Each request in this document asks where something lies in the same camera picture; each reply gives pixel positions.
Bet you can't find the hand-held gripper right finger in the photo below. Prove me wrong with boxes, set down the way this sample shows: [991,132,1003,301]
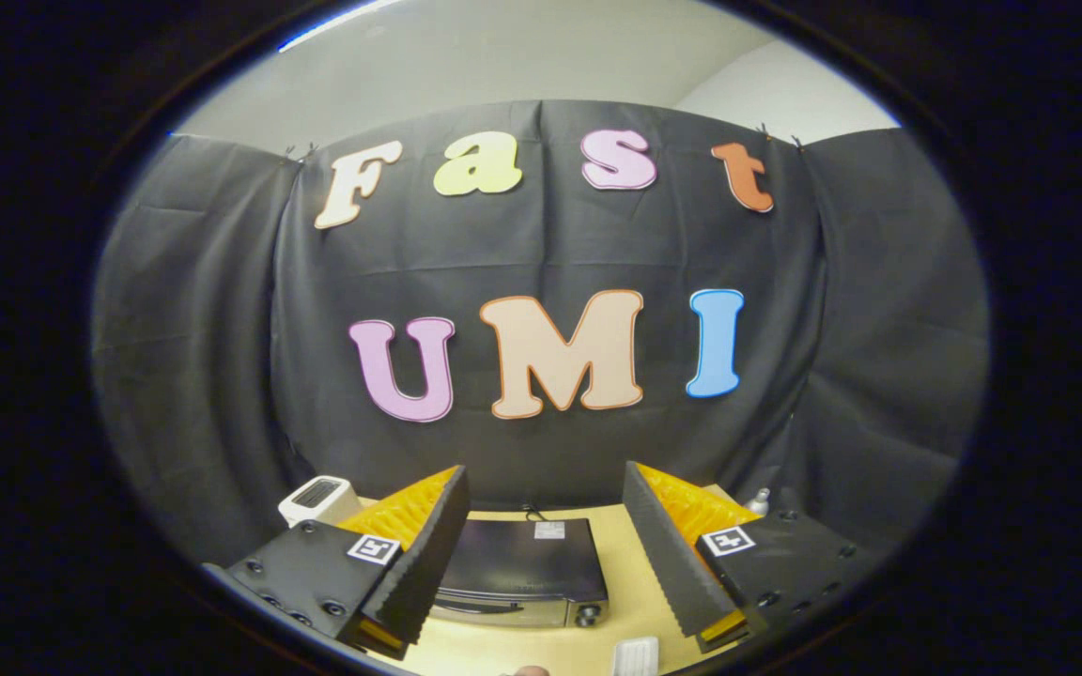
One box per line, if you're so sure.
[622,460,889,655]

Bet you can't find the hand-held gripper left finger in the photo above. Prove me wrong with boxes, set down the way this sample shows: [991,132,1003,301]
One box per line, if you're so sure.
[203,465,471,660]

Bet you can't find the black toaster oven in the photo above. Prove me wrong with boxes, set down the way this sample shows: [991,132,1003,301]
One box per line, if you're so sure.
[433,516,610,630]

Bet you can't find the white plastic tray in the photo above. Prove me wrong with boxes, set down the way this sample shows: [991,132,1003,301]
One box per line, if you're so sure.
[613,637,660,676]

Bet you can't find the white plastic appliance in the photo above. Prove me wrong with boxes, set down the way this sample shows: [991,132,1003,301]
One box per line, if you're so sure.
[278,475,363,529]

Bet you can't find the black backdrop cloth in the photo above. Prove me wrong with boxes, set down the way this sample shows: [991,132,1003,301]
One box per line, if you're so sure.
[90,99,991,569]

